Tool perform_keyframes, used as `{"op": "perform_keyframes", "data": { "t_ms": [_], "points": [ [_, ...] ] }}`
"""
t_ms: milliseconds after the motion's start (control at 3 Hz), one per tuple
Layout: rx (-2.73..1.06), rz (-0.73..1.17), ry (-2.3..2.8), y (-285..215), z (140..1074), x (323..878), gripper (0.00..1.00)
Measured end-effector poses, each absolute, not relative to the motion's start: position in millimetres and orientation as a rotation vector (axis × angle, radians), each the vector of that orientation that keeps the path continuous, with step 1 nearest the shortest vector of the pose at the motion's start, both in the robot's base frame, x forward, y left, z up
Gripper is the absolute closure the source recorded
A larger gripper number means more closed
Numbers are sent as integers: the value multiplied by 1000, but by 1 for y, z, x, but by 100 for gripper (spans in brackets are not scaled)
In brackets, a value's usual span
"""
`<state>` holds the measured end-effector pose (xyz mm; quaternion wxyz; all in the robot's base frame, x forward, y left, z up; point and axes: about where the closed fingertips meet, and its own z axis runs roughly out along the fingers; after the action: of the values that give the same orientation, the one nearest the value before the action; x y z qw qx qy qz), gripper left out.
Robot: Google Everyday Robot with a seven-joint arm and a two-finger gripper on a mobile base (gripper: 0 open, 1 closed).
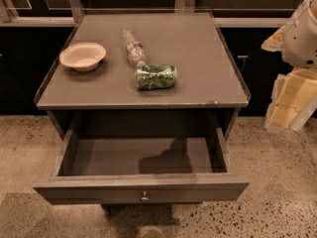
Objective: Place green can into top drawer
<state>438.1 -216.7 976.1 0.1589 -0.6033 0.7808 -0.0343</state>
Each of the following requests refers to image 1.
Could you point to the clear plastic water bottle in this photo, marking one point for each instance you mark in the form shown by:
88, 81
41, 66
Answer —
134, 48

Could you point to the open grey top drawer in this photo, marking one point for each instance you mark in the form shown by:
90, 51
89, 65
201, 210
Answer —
117, 171

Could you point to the metal drawer knob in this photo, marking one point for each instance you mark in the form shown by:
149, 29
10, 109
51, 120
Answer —
144, 197

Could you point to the beige paper bowl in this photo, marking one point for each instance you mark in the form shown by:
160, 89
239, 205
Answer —
82, 57

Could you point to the metal railing frame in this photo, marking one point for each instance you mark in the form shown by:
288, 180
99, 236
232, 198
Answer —
227, 13

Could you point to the grey cabinet table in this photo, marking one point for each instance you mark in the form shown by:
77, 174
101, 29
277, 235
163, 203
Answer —
208, 83

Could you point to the green soda can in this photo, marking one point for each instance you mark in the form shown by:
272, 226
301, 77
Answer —
151, 77

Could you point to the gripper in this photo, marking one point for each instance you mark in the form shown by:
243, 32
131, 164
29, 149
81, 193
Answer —
301, 40

